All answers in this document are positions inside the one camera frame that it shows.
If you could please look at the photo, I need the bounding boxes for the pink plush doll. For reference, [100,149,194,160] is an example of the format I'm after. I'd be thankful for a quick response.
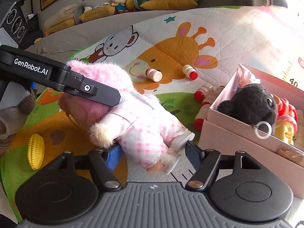
[58,60,195,174]

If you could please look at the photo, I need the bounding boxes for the yellow pink toy cup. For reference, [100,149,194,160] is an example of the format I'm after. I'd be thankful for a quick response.
[274,115,297,146]

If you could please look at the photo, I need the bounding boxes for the orange pumpkin head toy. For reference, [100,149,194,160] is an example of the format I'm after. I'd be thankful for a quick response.
[273,94,298,121]

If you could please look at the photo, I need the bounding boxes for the pink cardboard box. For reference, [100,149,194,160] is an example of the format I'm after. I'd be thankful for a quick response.
[198,65,303,198]

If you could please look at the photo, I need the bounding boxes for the red capped yogurt bottle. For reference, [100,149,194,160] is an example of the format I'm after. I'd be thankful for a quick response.
[182,64,198,80]
[194,83,215,102]
[193,102,211,131]
[145,68,163,82]
[201,85,225,107]

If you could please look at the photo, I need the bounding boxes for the beige folded blanket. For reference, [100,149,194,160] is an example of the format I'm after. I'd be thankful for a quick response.
[44,4,77,35]

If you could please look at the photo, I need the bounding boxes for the yellow corn toy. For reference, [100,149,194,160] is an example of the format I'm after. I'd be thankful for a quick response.
[27,133,45,170]

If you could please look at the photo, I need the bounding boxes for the black plush toy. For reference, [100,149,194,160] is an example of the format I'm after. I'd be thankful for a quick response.
[216,83,277,135]

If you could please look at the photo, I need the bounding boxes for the yellow pillow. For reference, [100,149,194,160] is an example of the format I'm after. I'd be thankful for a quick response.
[79,4,116,23]

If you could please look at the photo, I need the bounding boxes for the small cartoon boy figure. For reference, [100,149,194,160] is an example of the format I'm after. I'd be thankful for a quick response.
[110,0,129,13]

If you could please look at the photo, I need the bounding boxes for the colourful cartoon play mat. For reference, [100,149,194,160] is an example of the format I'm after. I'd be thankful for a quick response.
[0,4,304,221]

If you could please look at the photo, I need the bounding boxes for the white plastic ring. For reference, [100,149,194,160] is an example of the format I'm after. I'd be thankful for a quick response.
[254,120,273,140]

